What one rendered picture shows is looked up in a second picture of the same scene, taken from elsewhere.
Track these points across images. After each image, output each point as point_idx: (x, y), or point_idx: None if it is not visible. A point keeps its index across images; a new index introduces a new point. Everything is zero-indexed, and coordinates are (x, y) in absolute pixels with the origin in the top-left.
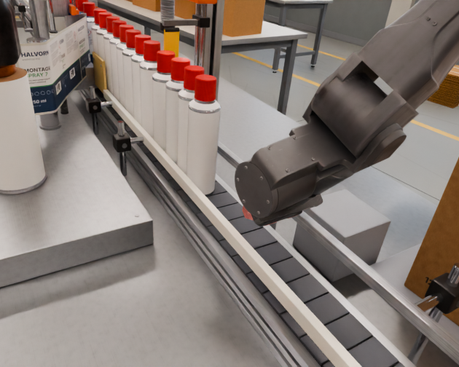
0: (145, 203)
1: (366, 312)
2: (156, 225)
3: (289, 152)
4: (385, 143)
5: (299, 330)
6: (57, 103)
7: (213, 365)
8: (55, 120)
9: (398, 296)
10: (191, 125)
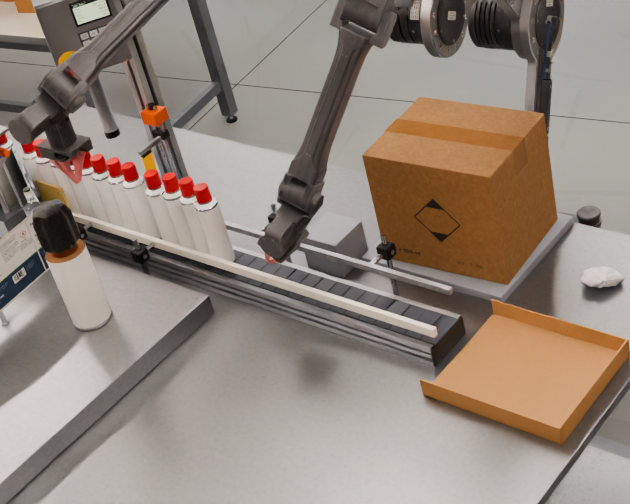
0: None
1: (368, 284)
2: None
3: (279, 224)
4: (315, 203)
5: (327, 306)
6: None
7: (292, 347)
8: None
9: (361, 262)
10: (203, 221)
